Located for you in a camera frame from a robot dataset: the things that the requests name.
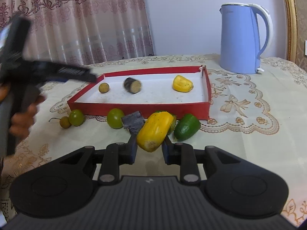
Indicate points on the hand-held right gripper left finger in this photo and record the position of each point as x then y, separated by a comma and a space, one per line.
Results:
133, 151

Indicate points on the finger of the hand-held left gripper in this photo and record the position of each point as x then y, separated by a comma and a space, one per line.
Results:
69, 73

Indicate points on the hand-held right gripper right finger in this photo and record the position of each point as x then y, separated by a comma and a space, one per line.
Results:
165, 151

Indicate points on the green cucumber piece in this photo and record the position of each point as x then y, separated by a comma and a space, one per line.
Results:
187, 127

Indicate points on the green tomato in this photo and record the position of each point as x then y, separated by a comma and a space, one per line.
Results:
76, 117
115, 118

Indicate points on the brown longan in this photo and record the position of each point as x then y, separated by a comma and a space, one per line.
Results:
104, 88
65, 122

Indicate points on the red cardboard tray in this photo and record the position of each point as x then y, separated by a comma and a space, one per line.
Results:
156, 94

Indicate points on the person's left hand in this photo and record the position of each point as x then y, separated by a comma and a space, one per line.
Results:
22, 124

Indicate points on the dark sugarcane piece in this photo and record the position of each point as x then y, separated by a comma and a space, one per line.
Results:
133, 122
132, 85

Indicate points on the pink floral curtain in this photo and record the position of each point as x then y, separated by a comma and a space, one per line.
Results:
84, 16

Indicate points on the blue electric kettle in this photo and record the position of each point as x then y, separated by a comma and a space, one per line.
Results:
239, 40

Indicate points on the gold ornate frame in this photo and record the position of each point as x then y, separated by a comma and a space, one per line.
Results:
291, 16

